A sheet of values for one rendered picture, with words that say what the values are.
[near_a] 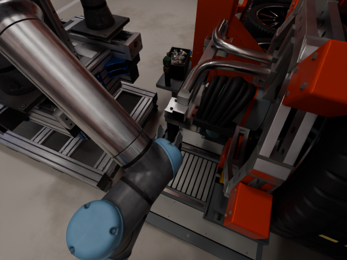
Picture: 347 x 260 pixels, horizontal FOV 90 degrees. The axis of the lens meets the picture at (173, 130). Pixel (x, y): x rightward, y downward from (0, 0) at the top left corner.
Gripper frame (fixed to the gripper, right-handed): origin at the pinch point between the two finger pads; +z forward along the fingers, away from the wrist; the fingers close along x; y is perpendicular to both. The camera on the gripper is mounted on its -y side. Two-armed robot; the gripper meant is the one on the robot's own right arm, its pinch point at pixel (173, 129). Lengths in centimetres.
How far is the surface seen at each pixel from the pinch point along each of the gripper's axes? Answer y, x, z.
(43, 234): -83, 66, -54
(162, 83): -38, 31, 56
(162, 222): -75, -1, -20
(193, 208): -75, -16, -5
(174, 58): -27, 28, 70
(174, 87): -38, 22, 55
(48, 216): -83, 71, -45
